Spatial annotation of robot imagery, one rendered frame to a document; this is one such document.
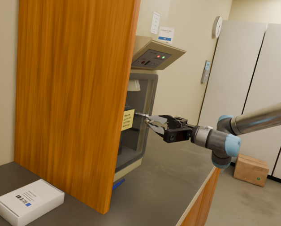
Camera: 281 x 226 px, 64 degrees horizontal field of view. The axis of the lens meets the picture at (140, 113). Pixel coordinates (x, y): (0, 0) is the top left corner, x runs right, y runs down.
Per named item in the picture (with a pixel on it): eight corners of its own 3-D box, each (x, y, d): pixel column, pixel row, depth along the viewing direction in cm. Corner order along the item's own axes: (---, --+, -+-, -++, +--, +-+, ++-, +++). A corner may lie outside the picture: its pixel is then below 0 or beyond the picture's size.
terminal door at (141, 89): (101, 180, 83) (116, 71, 74) (142, 156, 109) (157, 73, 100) (103, 180, 83) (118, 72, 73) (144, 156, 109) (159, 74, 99)
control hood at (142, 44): (115, 65, 72) (119, 33, 70) (158, 69, 100) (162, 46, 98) (145, 71, 67) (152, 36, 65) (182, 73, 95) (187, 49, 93)
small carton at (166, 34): (157, 42, 84) (160, 26, 83) (159, 44, 89) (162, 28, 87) (170, 45, 83) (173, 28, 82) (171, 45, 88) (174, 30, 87)
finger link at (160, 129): (151, 127, 99) (170, 132, 95) (144, 129, 94) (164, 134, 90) (152, 120, 99) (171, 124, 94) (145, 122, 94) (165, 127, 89)
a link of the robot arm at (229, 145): (235, 163, 81) (237, 152, 74) (205, 152, 86) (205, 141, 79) (240, 145, 84) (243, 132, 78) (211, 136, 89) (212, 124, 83)
